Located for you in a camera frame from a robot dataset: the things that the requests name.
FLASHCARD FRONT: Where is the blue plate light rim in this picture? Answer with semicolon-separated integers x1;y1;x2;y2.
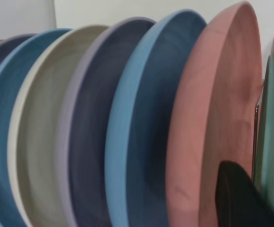
105;9;207;227

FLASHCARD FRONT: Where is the teal blue round plate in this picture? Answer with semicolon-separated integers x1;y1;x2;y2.
0;28;72;227

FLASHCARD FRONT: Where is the pink round plate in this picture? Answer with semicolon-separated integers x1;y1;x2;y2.
167;1;263;227

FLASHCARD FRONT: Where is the navy plate lavender rim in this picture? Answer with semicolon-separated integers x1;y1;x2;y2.
0;34;36;82
59;17;156;227

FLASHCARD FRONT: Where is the metal wire plate rack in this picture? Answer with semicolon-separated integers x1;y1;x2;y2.
250;80;262;186

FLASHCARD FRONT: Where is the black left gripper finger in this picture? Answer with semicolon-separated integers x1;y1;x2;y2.
214;160;274;227

